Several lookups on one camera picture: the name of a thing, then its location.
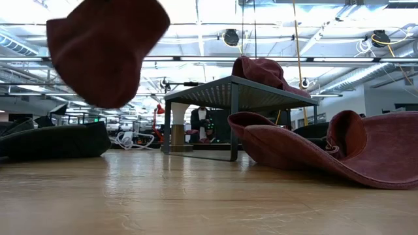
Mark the maroon baseball cap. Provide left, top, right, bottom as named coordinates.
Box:
left=227, top=110, right=418, bottom=191
left=45, top=0, right=171, bottom=110
left=231, top=55, right=312, bottom=99

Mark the person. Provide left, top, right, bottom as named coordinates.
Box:
left=190, top=106, right=214, bottom=144

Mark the grey perforated metal rack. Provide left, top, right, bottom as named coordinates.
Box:
left=162, top=75, right=320, bottom=163

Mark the white-topped round post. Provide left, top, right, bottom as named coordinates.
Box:
left=160, top=102, right=194, bottom=153

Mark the black ceiling cable reel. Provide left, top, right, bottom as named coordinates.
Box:
left=371, top=29, right=391, bottom=48
left=223, top=28, right=240, bottom=48

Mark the white coiled cable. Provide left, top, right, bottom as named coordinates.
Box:
left=109, top=130, right=157, bottom=151

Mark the black hanging cable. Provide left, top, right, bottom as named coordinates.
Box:
left=253, top=0, right=258, bottom=59

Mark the yellow hanging power cord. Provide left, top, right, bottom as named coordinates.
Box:
left=291, top=0, right=310, bottom=127

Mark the silver ventilation duct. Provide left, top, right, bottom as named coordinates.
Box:
left=319, top=42, right=418, bottom=95

